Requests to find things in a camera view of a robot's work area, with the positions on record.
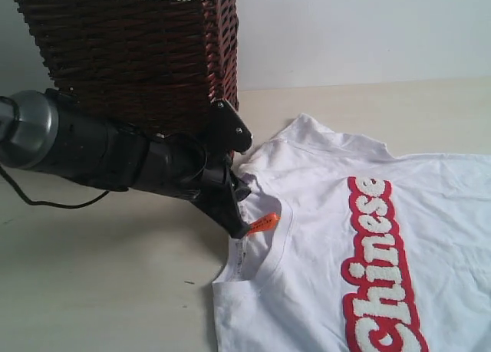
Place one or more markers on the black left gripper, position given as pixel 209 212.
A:
pixel 218 191

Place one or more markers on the white t-shirt red lettering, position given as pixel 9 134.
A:
pixel 371 252

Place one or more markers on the brown wicker basket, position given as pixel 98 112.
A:
pixel 158 64

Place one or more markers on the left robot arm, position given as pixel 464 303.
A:
pixel 46 132

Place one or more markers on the orange clothing tag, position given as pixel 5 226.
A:
pixel 264 224

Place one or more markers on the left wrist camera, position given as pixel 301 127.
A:
pixel 226 132

